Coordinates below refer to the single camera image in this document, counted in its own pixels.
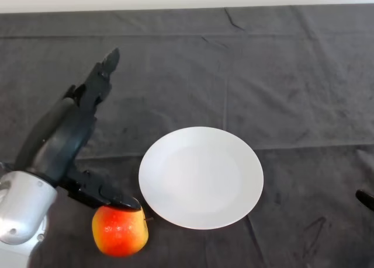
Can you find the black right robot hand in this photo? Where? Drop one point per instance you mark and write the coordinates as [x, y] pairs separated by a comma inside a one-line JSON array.
[[366, 199]]

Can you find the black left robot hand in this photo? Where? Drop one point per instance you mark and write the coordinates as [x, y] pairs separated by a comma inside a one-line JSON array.
[[67, 145]]

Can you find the red yellow apple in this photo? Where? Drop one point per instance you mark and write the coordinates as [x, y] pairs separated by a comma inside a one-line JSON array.
[[119, 233]]

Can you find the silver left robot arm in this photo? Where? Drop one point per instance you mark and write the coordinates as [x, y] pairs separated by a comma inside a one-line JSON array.
[[20, 209]]

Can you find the white round plate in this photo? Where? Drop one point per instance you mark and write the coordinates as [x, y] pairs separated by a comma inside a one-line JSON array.
[[201, 177]]

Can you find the black table cloth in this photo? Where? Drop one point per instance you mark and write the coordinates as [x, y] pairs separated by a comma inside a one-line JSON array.
[[233, 75]]

